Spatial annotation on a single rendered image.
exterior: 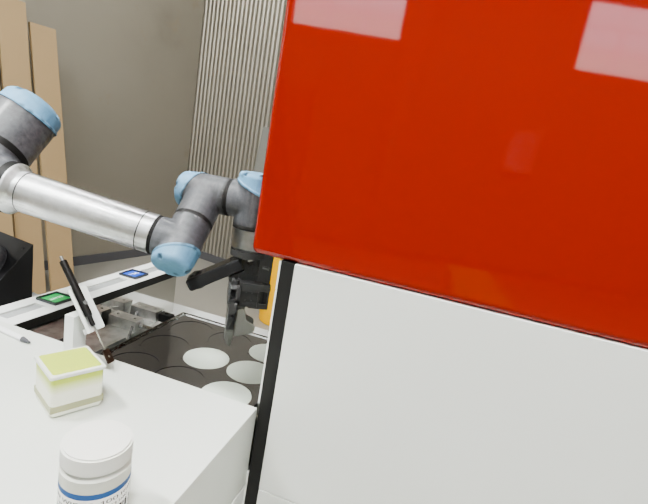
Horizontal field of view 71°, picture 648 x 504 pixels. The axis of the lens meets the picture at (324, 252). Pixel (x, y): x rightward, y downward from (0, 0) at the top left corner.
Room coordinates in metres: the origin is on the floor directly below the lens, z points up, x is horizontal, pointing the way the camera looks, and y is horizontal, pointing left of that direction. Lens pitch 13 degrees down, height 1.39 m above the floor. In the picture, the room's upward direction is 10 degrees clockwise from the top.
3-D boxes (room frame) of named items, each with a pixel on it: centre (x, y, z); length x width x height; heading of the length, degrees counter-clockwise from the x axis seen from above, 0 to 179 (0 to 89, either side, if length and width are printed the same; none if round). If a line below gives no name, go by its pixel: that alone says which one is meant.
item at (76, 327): (0.72, 0.39, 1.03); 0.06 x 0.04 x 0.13; 75
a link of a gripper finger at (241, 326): (0.88, 0.14, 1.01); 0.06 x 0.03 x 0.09; 105
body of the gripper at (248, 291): (0.89, 0.14, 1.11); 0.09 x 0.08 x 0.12; 105
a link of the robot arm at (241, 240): (0.89, 0.15, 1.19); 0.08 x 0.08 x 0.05
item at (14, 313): (1.08, 0.55, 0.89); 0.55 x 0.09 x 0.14; 165
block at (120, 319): (1.05, 0.46, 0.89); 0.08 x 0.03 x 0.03; 75
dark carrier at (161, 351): (0.93, 0.22, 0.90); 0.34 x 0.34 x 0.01; 75
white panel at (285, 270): (1.06, -0.05, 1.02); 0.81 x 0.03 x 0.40; 165
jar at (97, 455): (0.41, 0.20, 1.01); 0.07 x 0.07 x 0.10
